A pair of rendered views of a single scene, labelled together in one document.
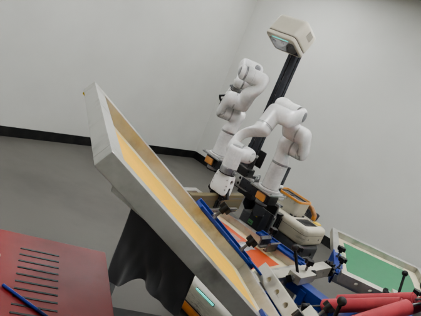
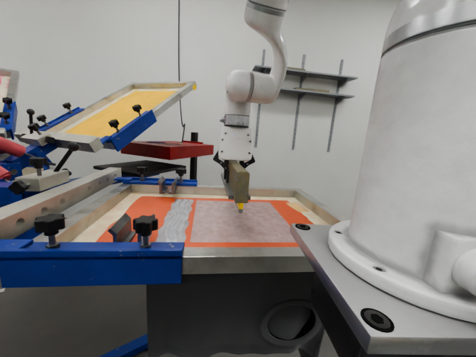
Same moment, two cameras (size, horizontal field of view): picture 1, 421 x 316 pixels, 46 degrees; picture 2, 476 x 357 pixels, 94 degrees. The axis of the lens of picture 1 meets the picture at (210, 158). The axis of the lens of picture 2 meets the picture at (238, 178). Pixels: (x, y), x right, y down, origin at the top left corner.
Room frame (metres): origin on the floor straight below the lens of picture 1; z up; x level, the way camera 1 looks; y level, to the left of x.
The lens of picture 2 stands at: (2.68, -0.58, 1.23)
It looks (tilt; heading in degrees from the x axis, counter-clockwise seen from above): 12 degrees down; 133
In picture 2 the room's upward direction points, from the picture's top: 4 degrees clockwise
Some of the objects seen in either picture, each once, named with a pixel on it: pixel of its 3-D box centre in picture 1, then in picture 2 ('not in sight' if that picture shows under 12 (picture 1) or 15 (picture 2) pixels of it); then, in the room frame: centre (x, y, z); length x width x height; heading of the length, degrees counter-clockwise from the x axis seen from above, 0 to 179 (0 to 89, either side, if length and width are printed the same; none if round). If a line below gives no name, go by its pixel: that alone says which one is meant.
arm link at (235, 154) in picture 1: (239, 157); (239, 95); (2.23, -0.12, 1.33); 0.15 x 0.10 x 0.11; 151
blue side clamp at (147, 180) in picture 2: not in sight; (161, 187); (1.81, -0.13, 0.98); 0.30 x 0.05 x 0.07; 52
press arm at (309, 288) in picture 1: (307, 293); (25, 193); (1.83, -0.56, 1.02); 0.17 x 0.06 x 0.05; 52
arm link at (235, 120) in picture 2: (228, 170); (234, 120); (2.20, -0.10, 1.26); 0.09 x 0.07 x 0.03; 52
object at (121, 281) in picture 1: (151, 269); not in sight; (2.05, 0.05, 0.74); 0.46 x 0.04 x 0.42; 52
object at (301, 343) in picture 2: not in sight; (241, 308); (2.36, -0.19, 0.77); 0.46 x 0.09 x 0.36; 52
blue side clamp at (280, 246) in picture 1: (279, 252); (101, 261); (2.25, -0.48, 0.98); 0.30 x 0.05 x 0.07; 52
